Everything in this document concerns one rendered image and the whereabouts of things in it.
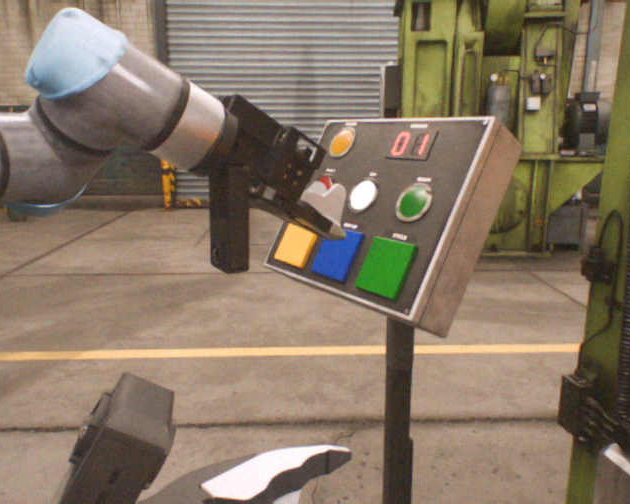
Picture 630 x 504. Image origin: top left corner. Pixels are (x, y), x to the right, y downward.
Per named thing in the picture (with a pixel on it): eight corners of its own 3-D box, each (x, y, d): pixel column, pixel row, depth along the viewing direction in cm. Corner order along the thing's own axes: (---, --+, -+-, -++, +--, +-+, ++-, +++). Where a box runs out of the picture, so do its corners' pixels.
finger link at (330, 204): (376, 204, 63) (322, 168, 58) (356, 250, 63) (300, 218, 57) (358, 201, 66) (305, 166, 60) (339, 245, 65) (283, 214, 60)
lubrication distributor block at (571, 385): (580, 466, 75) (591, 373, 72) (552, 441, 81) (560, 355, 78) (603, 463, 76) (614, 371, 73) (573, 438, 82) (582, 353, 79)
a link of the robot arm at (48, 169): (-74, 163, 47) (-20, 75, 42) (38, 157, 57) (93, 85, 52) (-26, 236, 47) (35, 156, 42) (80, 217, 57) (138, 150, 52)
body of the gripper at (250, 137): (333, 154, 57) (245, 90, 50) (300, 227, 57) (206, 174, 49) (292, 151, 63) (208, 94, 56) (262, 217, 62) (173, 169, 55)
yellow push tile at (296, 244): (299, 267, 83) (318, 223, 83) (273, 257, 89) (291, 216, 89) (307, 271, 84) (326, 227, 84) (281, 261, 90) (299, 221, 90)
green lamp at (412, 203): (408, 222, 70) (409, 188, 69) (395, 216, 74) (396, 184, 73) (431, 221, 70) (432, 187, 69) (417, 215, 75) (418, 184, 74)
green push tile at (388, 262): (392, 299, 67) (415, 244, 68) (353, 285, 73) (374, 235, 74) (401, 303, 68) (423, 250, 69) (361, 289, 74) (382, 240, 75)
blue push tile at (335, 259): (341, 281, 75) (362, 232, 76) (309, 270, 81) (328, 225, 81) (349, 285, 76) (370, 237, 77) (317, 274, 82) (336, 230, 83)
